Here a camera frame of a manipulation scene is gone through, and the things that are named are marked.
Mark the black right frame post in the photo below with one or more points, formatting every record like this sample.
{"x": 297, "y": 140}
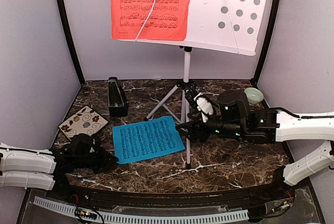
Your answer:
{"x": 266, "y": 44}

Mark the white perforated music stand desk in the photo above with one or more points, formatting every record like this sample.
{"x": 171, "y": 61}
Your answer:
{"x": 222, "y": 25}

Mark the floral square ceramic tile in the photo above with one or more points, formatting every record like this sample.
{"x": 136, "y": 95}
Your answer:
{"x": 85, "y": 121}

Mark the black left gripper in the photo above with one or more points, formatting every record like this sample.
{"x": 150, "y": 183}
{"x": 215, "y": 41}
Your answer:
{"x": 106, "y": 162}

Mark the grey slotted cable duct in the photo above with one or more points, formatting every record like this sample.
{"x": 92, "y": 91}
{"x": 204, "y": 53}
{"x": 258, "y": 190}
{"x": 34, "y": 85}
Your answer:
{"x": 88, "y": 215}

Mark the black left frame post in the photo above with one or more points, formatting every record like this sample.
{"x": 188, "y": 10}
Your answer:
{"x": 69, "y": 40}

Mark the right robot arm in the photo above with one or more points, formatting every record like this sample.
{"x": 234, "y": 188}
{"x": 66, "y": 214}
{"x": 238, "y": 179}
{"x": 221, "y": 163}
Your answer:
{"x": 230, "y": 117}

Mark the blue sheet music page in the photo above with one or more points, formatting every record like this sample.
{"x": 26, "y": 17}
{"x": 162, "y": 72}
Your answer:
{"x": 146, "y": 140}

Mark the red sheet music page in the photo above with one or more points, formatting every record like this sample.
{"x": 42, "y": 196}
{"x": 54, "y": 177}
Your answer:
{"x": 160, "y": 20}

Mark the black frame post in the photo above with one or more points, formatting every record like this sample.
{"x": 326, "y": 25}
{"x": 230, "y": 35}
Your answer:
{"x": 69, "y": 40}
{"x": 266, "y": 44}

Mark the white folding tripod stand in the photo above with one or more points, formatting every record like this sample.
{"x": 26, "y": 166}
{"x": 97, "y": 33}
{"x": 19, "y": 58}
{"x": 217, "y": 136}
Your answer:
{"x": 184, "y": 104}

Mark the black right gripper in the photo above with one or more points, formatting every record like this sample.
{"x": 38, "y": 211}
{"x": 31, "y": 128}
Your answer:
{"x": 193, "y": 126}

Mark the pale green ceramic bowl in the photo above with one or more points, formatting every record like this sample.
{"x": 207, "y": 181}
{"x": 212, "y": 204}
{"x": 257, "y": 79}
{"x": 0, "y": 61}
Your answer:
{"x": 254, "y": 95}

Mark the black metronome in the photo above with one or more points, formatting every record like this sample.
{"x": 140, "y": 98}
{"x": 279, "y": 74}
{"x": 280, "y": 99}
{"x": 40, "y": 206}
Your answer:
{"x": 117, "y": 101}

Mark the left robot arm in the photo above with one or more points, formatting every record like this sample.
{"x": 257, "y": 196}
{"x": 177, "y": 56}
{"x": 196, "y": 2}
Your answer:
{"x": 47, "y": 169}

